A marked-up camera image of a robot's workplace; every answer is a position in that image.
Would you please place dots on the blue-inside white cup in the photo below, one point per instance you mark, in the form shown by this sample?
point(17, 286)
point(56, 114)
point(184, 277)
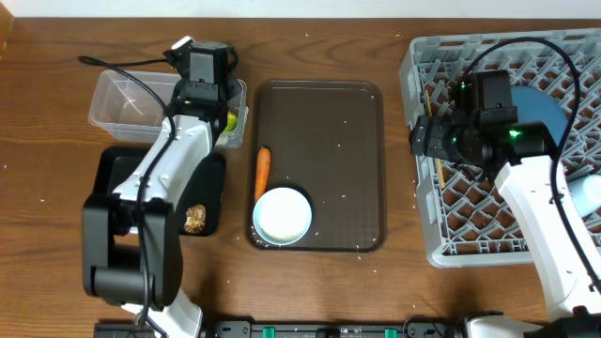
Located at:
point(585, 193)

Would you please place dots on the large blue bowl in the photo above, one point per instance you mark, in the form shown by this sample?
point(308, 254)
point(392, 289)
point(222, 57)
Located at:
point(535, 105)

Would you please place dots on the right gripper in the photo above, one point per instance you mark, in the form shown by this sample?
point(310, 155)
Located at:
point(431, 130)

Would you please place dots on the grey dishwasher rack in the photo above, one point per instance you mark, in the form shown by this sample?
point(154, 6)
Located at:
point(465, 221)

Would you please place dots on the brown food scrap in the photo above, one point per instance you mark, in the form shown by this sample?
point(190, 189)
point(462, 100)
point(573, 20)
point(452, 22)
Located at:
point(196, 219)

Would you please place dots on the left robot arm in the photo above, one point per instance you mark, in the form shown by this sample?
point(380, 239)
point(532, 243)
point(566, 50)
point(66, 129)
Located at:
point(137, 213)

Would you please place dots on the light blue rice bowl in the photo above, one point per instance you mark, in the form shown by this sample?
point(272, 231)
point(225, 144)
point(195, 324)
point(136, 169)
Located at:
point(282, 216)

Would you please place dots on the clear plastic bin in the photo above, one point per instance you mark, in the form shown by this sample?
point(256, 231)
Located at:
point(129, 114)

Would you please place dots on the yellow green snack wrapper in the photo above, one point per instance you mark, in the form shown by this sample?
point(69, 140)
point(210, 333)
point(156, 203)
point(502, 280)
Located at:
point(231, 122)

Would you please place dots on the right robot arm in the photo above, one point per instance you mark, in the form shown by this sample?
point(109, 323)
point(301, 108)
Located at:
point(484, 131)

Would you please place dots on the black plastic tray bin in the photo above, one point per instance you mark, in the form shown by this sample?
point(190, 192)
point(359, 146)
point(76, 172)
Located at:
point(204, 188)

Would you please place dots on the orange carrot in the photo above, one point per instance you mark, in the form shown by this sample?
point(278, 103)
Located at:
point(262, 172)

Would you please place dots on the brown serving tray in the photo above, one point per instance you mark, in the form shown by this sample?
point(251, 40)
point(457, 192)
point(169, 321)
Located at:
point(326, 142)

